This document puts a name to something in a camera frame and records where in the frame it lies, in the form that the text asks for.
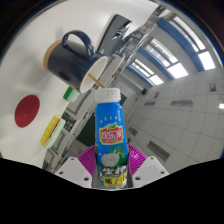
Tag black notebook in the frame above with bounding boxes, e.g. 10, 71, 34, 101
96, 13, 133, 56

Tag blue white-capped drink bottle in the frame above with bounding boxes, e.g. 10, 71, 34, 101
94, 87, 130, 190

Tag ceiling lights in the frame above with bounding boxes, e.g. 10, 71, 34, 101
126, 81, 224, 161

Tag classroom windows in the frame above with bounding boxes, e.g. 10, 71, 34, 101
131, 13, 218, 86

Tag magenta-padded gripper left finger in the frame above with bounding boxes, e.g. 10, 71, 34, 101
54, 144, 100, 189

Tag blue window curtains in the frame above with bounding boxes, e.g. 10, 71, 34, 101
124, 16, 206, 88

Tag flat round red coaster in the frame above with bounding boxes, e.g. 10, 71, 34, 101
14, 94, 41, 129

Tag dark navy mug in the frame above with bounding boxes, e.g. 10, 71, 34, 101
43, 30, 109, 95

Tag yellow green sponge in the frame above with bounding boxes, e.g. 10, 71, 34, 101
39, 114, 67, 150

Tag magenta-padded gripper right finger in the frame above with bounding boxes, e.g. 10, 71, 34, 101
127, 144, 171, 189

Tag wooden stir stick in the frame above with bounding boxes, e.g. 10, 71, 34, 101
87, 73, 107, 89

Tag green white eraser block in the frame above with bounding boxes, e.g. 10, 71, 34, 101
62, 85, 81, 103

